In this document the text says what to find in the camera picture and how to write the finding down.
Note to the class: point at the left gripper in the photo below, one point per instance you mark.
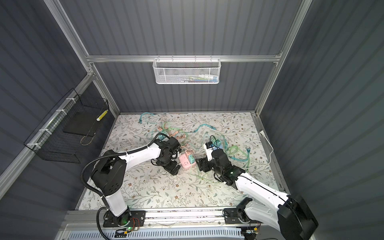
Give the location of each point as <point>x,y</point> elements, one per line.
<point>171,169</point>

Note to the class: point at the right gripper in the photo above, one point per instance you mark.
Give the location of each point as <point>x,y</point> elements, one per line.
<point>203,162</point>

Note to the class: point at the pink power strip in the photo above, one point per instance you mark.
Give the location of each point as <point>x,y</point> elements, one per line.
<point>188,166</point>

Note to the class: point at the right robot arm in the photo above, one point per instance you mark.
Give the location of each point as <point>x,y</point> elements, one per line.
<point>281,211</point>

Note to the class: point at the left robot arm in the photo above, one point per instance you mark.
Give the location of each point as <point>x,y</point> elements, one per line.
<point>109,170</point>

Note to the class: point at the teal USB charger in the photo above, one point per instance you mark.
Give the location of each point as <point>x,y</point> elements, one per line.
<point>191,159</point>

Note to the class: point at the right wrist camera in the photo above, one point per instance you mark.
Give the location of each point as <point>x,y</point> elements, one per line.
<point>209,146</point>

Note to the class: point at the white wire basket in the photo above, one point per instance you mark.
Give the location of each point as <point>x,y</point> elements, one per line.
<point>187,73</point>

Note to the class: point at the black wire basket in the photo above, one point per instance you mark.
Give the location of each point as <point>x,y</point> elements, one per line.
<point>65,136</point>

